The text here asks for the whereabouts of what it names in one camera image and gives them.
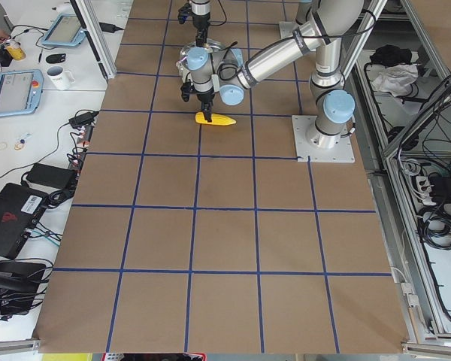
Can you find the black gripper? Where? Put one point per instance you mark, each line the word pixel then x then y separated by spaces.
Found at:
pixel 200 22
pixel 205 96

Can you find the yellow plastic corn cob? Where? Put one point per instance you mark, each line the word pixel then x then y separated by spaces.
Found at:
pixel 214 119

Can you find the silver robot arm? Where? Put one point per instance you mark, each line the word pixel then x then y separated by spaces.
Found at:
pixel 199 11
pixel 210 69

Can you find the black power adapter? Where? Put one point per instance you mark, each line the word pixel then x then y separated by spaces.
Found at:
pixel 84 119

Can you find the brown grid table mat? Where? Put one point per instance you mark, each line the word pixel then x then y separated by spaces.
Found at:
pixel 214 239

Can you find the far blue teach pendant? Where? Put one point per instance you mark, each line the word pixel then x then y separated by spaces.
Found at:
pixel 66 31

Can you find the blue teach pendant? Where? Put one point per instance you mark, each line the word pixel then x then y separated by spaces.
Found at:
pixel 20 92
pixel 66 31

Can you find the white mug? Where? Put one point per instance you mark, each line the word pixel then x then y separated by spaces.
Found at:
pixel 62 79

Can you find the black computer mouse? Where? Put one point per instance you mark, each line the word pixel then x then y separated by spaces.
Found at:
pixel 56 58

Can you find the near blue teach pendant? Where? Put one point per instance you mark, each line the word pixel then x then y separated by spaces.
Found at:
pixel 20 92

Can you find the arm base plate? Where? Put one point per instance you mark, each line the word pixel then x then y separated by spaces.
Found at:
pixel 287 27
pixel 313 146

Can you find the aluminium frame post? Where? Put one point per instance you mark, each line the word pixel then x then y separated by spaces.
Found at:
pixel 90 24

